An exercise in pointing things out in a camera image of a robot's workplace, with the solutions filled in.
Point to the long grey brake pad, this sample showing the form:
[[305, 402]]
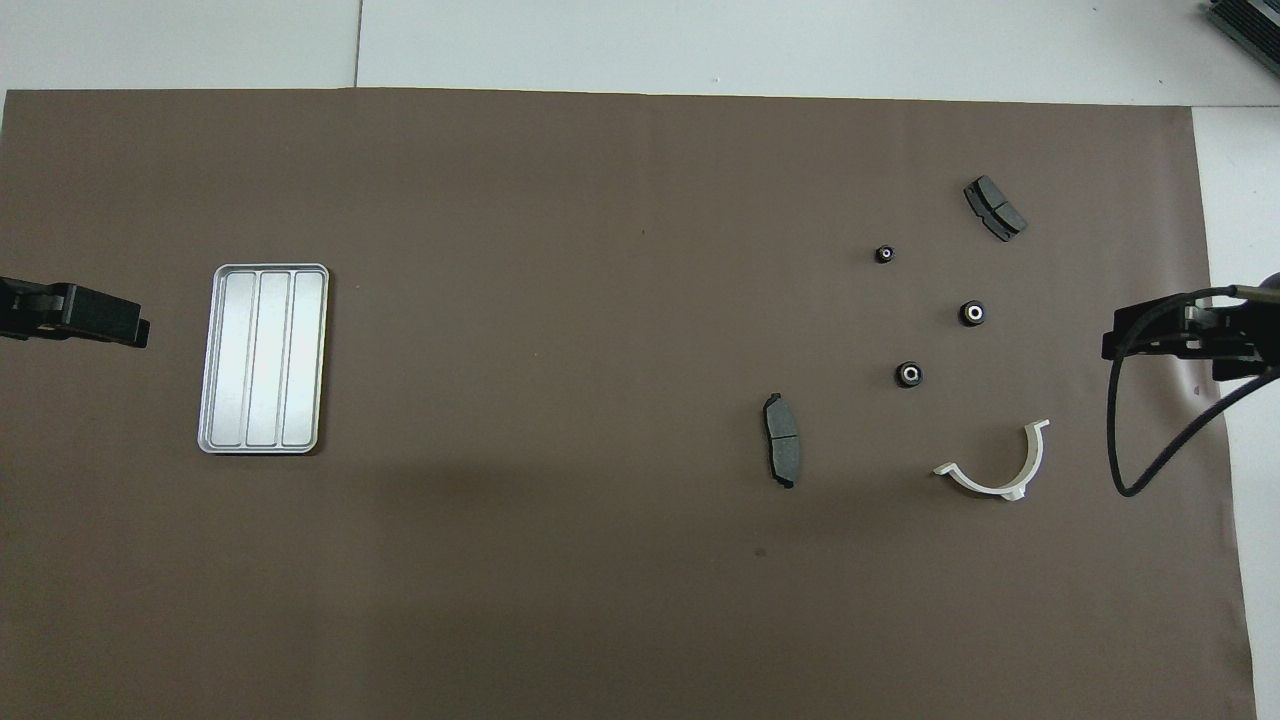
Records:
[[783, 445]]

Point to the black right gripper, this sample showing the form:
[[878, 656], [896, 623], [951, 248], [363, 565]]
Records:
[[1245, 340]]

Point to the silver ribbed metal tray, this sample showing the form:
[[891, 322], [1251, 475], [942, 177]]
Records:
[[262, 360]]

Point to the black ribbed device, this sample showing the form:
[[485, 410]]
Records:
[[1250, 20]]

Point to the large black bearing gear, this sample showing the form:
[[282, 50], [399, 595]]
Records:
[[973, 313], [908, 374]]

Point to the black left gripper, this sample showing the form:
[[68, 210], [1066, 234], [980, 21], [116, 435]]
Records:
[[30, 312]]

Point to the short grey brake pad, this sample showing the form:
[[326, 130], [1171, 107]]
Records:
[[996, 208]]

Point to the brown paper table mat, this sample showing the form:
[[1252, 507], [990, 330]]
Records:
[[520, 220]]

